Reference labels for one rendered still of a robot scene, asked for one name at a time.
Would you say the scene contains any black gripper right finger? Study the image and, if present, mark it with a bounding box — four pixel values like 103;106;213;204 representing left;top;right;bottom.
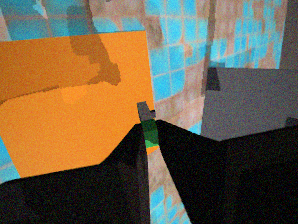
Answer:
155;120;298;224

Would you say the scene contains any orange square mat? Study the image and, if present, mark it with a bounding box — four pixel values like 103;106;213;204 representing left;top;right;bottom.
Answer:
0;31;154;178

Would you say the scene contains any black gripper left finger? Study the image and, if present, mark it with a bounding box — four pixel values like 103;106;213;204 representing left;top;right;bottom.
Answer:
0;123;151;224

